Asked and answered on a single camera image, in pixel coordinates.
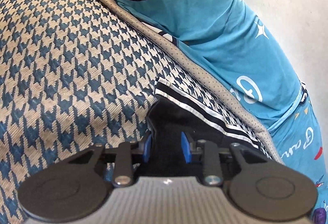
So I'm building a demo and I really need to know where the blue printed bed sheet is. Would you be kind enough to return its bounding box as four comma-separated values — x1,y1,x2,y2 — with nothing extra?
0,0,328,224

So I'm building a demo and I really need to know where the blue white houndstooth mat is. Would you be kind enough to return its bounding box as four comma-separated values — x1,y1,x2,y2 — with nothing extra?
0,0,285,224

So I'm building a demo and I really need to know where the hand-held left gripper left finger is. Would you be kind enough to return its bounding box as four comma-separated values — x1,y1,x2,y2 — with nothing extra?
68,134,153,187

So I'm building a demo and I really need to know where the black t-shirt with red print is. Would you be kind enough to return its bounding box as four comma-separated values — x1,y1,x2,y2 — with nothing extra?
147,77,260,178

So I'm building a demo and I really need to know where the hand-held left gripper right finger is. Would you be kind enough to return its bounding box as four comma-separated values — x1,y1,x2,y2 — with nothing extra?
181,132,270,186

